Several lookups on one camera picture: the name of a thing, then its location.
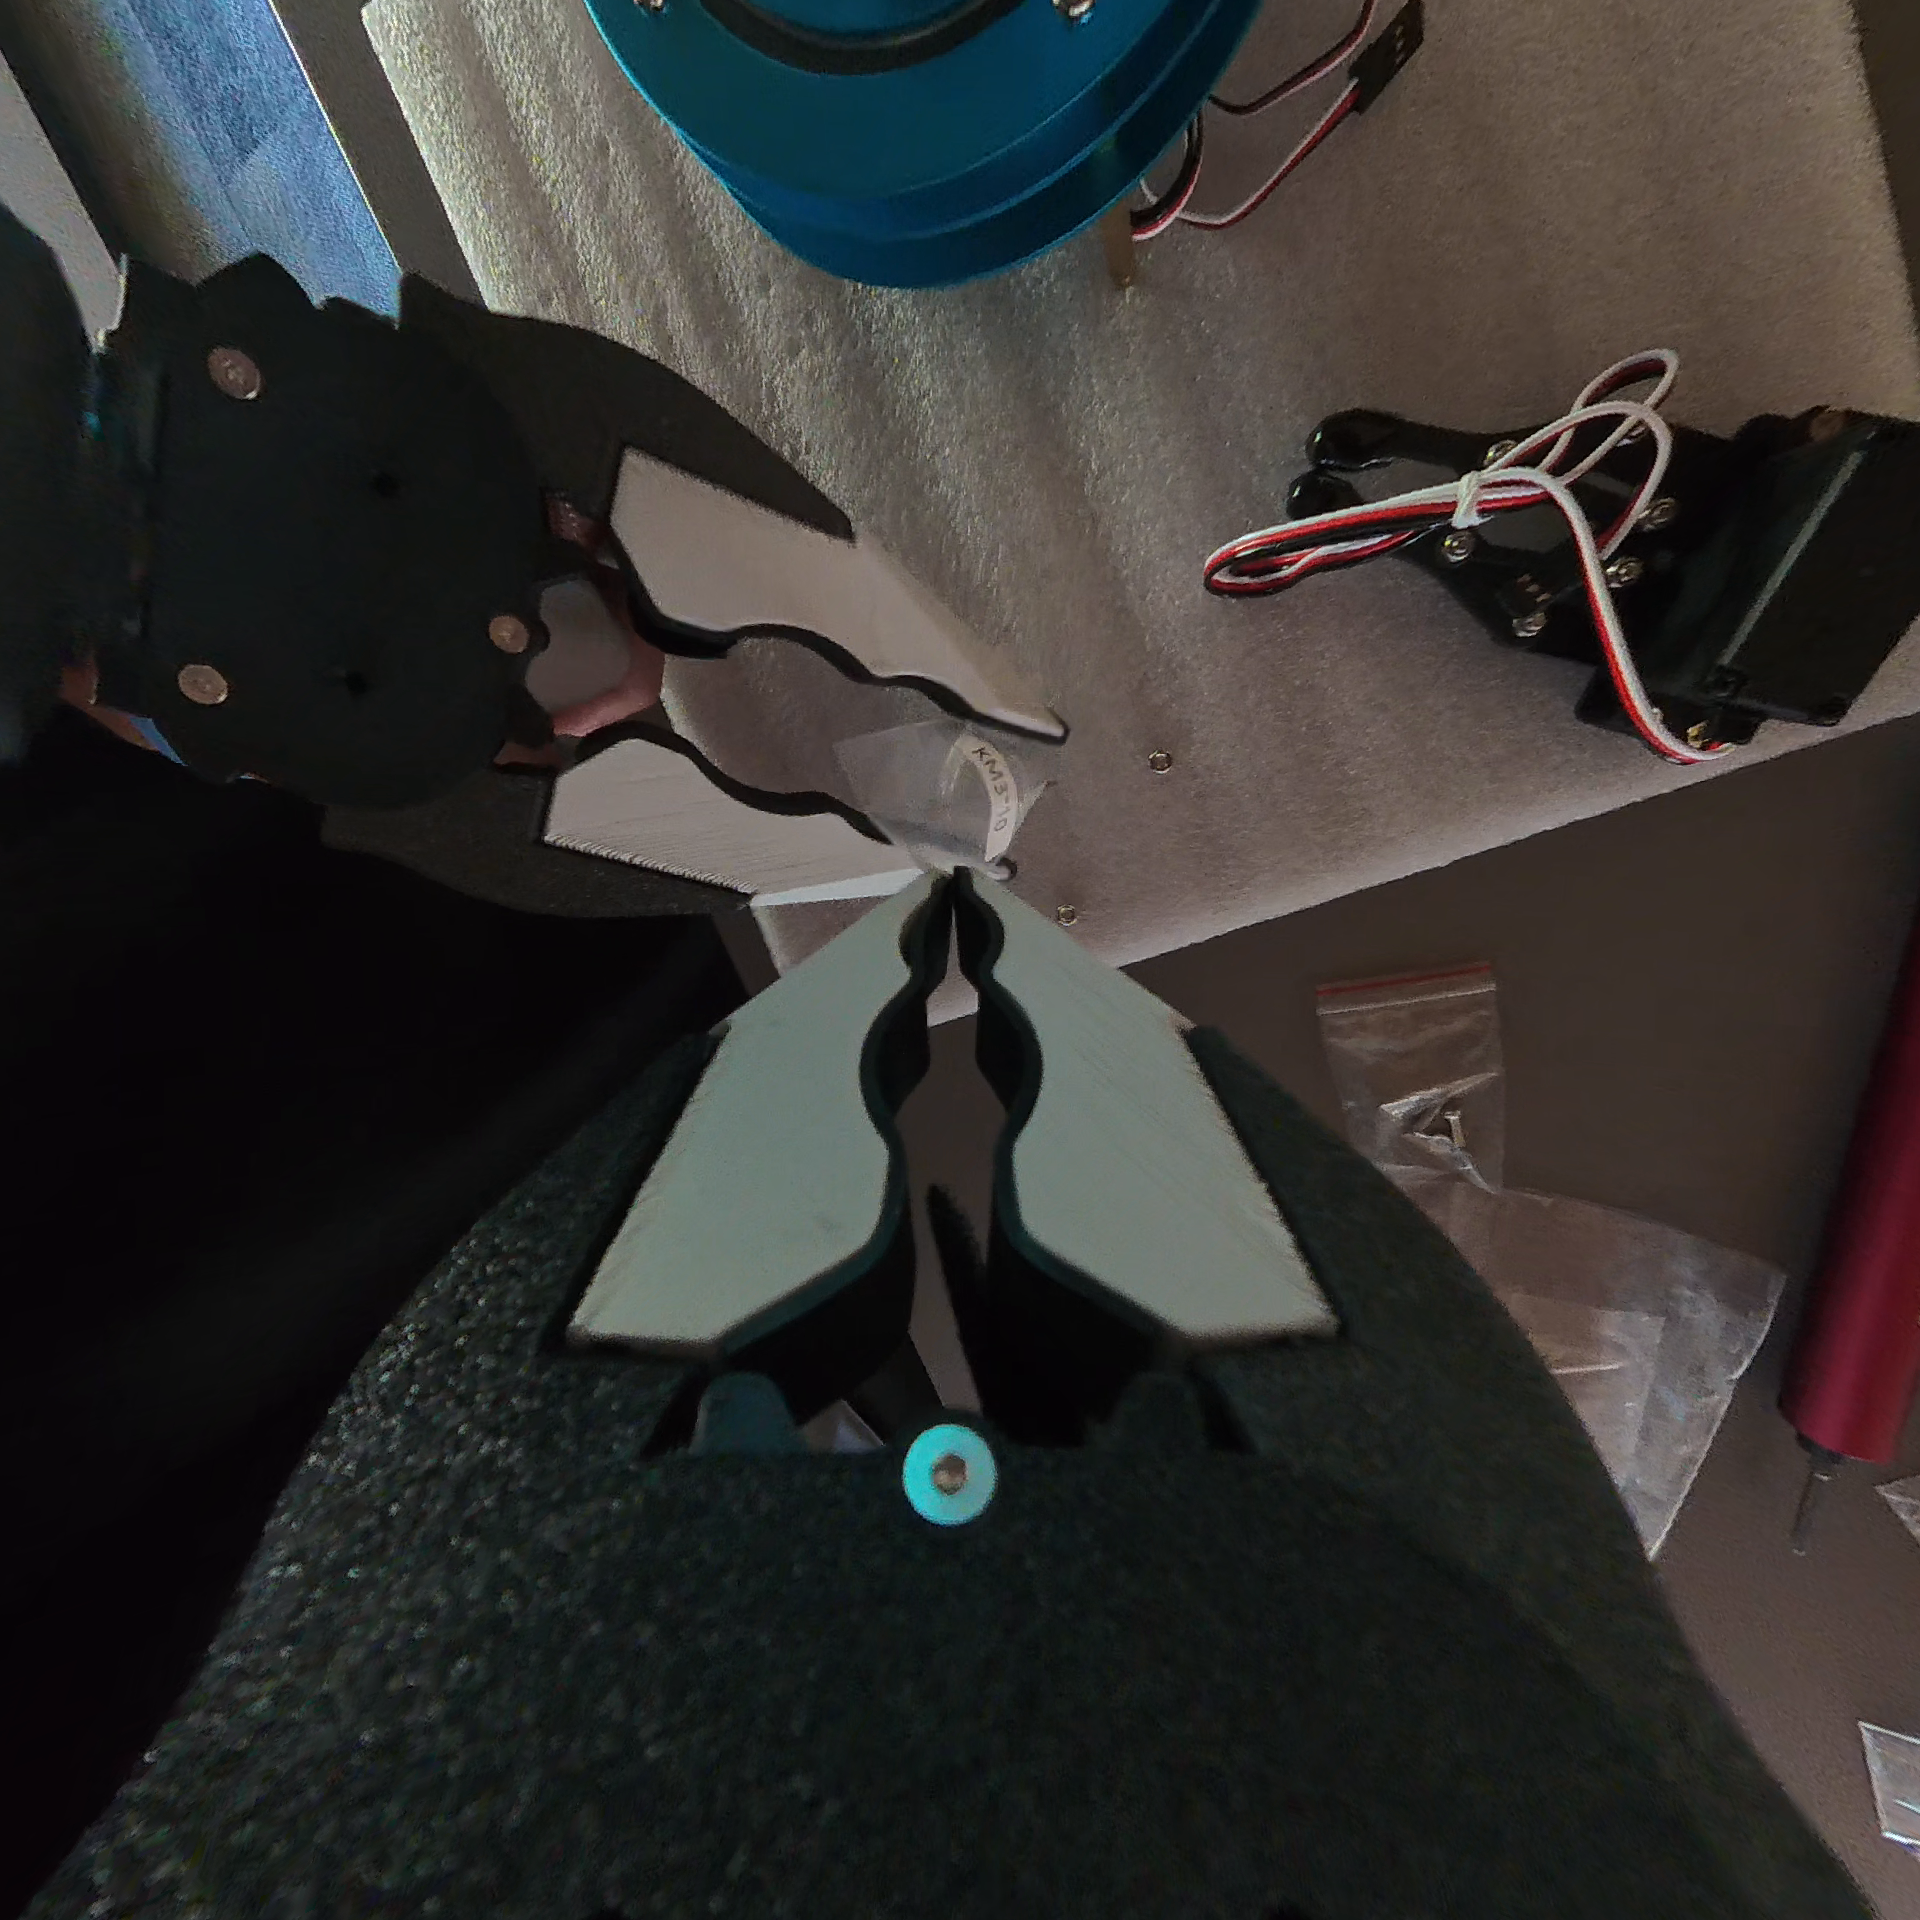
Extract tied red white servo cable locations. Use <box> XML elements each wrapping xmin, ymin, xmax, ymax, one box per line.
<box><xmin>1205</xmin><ymin>351</ymin><xmax>1742</xmax><ymax>768</ymax></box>

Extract red electric screwdriver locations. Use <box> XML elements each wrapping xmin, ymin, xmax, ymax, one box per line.
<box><xmin>1776</xmin><ymin>961</ymin><xmax>1920</xmax><ymax>1554</ymax></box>

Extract red white black servo cable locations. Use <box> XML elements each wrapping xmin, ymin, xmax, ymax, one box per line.
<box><xmin>1199</xmin><ymin>0</ymin><xmax>1426</xmax><ymax>128</ymax></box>
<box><xmin>1131</xmin><ymin>67</ymin><xmax>1389</xmax><ymax>240</ymax></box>

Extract small clear zip bag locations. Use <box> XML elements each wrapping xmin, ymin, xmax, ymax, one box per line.
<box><xmin>831</xmin><ymin>719</ymin><xmax>1056</xmax><ymax>889</ymax></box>

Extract person's black clothing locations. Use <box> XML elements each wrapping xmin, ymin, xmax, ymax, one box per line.
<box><xmin>0</xmin><ymin>720</ymin><xmax>751</xmax><ymax>1920</ymax></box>

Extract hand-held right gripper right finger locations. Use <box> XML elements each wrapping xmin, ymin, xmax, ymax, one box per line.
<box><xmin>952</xmin><ymin>878</ymin><xmax>1344</xmax><ymax>1355</ymax></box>

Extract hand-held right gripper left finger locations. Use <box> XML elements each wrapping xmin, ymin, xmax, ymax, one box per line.
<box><xmin>567</xmin><ymin>874</ymin><xmax>961</xmax><ymax>1361</ymax></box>

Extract white foam mat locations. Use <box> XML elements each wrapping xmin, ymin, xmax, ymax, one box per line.
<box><xmin>359</xmin><ymin>0</ymin><xmax>1920</xmax><ymax>969</ymax></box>

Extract large clear parts bag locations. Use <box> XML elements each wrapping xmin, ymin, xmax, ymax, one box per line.
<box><xmin>1440</xmin><ymin>1178</ymin><xmax>1787</xmax><ymax>1561</ymax></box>

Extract person's left hand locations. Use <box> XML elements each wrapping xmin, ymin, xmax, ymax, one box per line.
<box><xmin>551</xmin><ymin>662</ymin><xmax>665</xmax><ymax>742</ymax></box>

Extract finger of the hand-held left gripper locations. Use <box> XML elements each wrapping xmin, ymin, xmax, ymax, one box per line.
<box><xmin>537</xmin><ymin>720</ymin><xmax>939</xmax><ymax>911</ymax></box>
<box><xmin>603</xmin><ymin>449</ymin><xmax>1072</xmax><ymax>751</ymax></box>

